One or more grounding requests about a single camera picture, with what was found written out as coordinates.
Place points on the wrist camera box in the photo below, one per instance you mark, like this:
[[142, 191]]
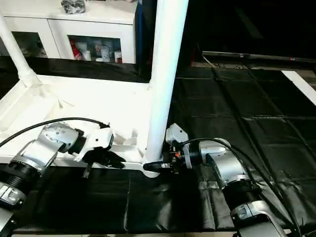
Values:
[[176, 134], [98, 138]]

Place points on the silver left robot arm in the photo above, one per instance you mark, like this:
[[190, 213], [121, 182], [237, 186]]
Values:
[[49, 143]]

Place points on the black work mat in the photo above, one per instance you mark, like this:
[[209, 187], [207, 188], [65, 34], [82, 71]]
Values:
[[256, 128]]

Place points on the white flat strip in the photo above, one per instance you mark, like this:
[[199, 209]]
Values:
[[302, 84]]

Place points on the grey crumpled object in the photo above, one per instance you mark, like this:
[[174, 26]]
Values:
[[73, 6]]

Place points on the white plastic table top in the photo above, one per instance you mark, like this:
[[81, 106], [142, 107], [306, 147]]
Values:
[[98, 98]]

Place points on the red bottle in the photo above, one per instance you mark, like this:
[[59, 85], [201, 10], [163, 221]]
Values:
[[74, 49]]

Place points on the small white cup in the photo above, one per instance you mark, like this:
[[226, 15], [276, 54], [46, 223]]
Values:
[[118, 57]]

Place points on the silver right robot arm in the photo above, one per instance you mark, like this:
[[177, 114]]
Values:
[[227, 168]]

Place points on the dark long rail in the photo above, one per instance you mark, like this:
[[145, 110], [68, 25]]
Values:
[[261, 56]]

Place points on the white glass-door cabinet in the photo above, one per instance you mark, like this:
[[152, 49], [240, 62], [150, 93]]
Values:
[[94, 22]]

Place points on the white plastic table leg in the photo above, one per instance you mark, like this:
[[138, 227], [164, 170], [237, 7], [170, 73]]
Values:
[[17, 54], [165, 64]]

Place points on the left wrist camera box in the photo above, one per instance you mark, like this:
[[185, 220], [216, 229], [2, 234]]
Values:
[[98, 138]]

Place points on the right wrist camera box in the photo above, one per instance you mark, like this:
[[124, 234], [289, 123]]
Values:
[[176, 134]]

